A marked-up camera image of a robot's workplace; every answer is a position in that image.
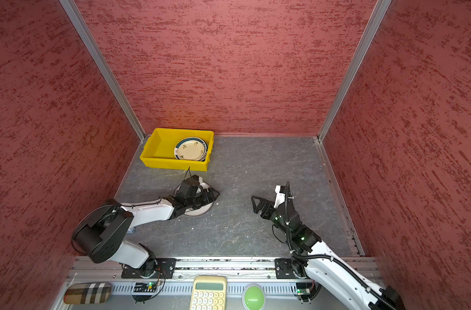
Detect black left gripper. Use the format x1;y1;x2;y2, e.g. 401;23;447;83
186;187;221;209

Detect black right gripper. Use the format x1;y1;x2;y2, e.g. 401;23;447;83
251;196;292;238

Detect white plate red characters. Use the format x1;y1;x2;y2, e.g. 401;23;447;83
174;182;213;217

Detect white plate green red rim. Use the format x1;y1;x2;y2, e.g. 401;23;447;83
174;136;209;162

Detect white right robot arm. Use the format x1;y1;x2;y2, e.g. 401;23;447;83
251;195;406;309

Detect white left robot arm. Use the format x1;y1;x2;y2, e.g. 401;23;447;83
71;175;220;278

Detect yellow plastic bin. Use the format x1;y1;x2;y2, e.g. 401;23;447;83
140;128;214;172

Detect right green circuit board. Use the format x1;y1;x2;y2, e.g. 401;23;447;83
296;282;315;296

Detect green circuit board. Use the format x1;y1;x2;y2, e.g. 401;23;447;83
296;282;315;296
132;282;157;295

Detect green round push button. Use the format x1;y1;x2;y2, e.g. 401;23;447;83
242;284;266;310

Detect yellow calculator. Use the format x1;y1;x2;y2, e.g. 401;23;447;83
190;275;228;310

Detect left green circuit board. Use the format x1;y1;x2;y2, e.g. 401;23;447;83
132;282;157;295

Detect plaid fabric pouch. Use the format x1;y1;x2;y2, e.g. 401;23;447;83
63;282;113;305

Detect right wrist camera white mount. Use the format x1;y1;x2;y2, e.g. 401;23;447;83
274;185;293;209

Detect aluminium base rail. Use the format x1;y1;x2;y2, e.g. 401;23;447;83
64;255;379;297

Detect black corrugated cable hose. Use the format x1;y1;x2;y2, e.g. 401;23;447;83
283;181;399;310

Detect silver right corner wall strip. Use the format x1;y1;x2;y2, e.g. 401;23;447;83
317;0;392;143

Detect silver corner wall strip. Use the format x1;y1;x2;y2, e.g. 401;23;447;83
59;0;146;141
317;0;392;143

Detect silver left corner wall strip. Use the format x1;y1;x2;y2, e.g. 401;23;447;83
59;0;146;141

